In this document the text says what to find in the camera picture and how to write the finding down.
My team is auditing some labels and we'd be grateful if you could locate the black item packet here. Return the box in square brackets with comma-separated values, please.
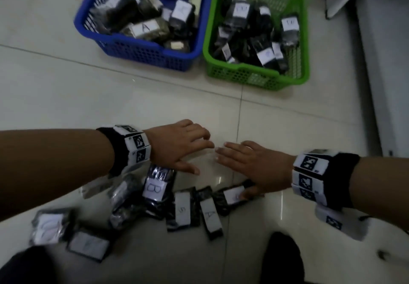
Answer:
[212, 180, 256, 216]

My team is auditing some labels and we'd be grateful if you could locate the person's left forearm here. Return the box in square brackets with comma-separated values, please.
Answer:
[0, 128, 115, 222]

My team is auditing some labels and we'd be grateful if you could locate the person's dark trouser leg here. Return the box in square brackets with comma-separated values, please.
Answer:
[260, 232, 306, 284]
[0, 245, 61, 284]

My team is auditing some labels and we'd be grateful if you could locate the person's right hand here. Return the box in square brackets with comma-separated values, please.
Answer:
[214, 140, 296, 200]

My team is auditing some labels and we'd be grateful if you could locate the person's left hand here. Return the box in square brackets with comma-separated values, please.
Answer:
[142, 119, 215, 176]

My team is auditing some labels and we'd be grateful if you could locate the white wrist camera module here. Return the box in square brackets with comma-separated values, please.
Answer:
[314, 203, 368, 241]
[79, 165, 144, 200]

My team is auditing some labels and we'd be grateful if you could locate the green plastic mesh basket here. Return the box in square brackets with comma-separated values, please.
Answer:
[203, 0, 311, 91]

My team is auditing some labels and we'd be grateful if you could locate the black wristband with markers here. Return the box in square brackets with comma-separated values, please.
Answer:
[291, 148, 361, 211]
[95, 124, 153, 177]

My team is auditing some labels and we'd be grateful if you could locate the blue plastic mesh basket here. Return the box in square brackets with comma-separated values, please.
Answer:
[73, 0, 216, 72]

